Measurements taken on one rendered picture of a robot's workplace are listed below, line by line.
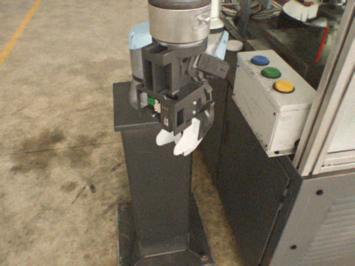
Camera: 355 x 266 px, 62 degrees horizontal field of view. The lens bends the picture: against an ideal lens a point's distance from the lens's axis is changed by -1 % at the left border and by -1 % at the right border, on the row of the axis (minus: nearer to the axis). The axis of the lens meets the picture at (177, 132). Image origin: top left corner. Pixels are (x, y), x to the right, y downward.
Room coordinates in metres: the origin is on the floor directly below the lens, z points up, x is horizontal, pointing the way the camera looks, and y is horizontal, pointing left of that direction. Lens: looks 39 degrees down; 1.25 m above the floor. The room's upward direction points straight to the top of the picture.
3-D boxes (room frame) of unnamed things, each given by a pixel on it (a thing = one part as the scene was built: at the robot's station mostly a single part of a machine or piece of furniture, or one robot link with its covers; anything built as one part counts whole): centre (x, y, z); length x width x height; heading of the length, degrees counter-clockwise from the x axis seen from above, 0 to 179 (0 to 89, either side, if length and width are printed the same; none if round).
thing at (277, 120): (0.67, -0.25, 0.82); 0.28 x 0.11 x 0.15; 10
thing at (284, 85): (0.60, -0.25, 0.90); 0.04 x 0.04 x 0.02
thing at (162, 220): (0.79, 0.07, 0.37); 0.40 x 0.40 x 0.75; 10
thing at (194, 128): (0.35, -0.01, 0.94); 0.06 x 0.03 x 0.09; 140
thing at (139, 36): (0.79, 0.07, 0.91); 0.13 x 0.12 x 0.14; 82
